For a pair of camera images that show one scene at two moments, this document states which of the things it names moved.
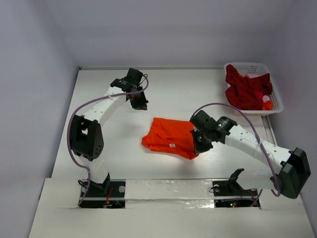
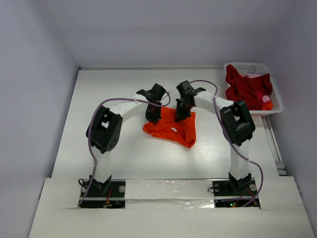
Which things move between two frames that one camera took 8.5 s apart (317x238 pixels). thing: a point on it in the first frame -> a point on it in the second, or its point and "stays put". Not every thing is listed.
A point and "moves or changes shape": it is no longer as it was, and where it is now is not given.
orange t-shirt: x=172 y=136 moves or changes shape
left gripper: x=140 y=105 -> x=154 y=119
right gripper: x=200 y=140 -> x=182 y=115
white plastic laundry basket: x=260 y=69 stays put
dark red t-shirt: x=241 y=94 stays put
